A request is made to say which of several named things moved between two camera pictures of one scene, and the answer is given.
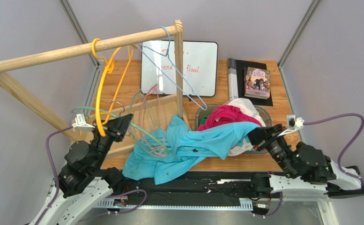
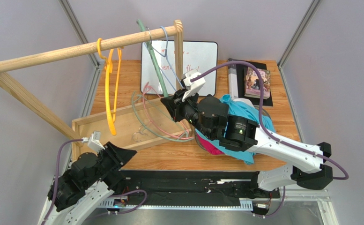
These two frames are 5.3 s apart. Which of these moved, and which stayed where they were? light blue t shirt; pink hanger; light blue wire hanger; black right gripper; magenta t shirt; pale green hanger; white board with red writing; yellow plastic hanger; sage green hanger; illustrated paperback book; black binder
Moved: magenta t shirt; yellow plastic hanger; pale green hanger; sage green hanger; black right gripper; light blue wire hanger; pink hanger; light blue t shirt
Stayed: black binder; white board with red writing; illustrated paperback book
